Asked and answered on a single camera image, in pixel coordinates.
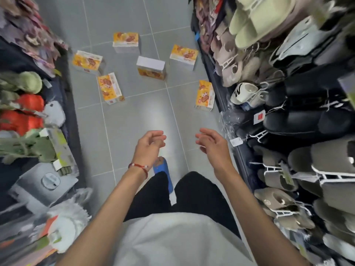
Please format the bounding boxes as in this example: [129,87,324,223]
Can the person's right hand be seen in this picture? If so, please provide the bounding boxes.
[195,127,235,179]

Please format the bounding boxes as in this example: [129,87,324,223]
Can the person's left hand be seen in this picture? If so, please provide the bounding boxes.
[132,130,168,172]

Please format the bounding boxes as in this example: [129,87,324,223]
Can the group of yellow boxes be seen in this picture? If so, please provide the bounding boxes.
[72,32,216,112]

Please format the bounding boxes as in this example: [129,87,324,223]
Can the person's left forearm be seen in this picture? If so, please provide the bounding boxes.
[57,168,149,266]

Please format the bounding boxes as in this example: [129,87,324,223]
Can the person's right forearm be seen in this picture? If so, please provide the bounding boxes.
[216,166,308,266]

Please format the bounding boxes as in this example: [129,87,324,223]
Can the blue rubber slipper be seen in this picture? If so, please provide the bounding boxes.
[153,156,174,194]

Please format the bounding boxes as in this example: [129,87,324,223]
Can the clear plastic bag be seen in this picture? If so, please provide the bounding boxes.
[220,107,242,139]

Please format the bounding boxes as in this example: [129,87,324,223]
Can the black trousers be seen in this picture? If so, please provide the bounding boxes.
[123,171,242,239]

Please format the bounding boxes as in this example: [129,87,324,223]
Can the white red label tag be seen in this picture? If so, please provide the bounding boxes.
[253,109,267,126]

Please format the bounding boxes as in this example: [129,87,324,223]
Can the rack of hanging slippers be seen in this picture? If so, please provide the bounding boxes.
[210,0,355,266]

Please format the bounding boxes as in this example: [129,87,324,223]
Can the grey shirt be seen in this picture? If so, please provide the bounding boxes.
[114,212,254,266]

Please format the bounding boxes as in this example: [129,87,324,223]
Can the white round mop pad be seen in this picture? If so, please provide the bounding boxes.
[42,100,67,128]

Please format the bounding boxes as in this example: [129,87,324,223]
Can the white round mop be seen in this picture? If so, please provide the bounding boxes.
[38,187,94,255]

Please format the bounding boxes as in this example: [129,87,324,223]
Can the green white mop set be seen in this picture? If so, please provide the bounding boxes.
[0,127,80,177]

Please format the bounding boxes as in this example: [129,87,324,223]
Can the grey appliance carton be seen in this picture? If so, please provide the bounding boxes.
[7,162,80,216]

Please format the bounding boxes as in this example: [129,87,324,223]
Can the orange mop part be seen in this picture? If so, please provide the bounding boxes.
[0,93,45,137]

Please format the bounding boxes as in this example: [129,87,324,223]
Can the green round mop head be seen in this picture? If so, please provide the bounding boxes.
[0,71,43,95]

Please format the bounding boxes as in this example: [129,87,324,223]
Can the strip of colourful hanging packets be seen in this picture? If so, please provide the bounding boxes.
[0,0,69,78]

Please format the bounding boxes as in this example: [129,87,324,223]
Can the red string bracelet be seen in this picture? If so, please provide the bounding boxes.
[128,163,149,180]

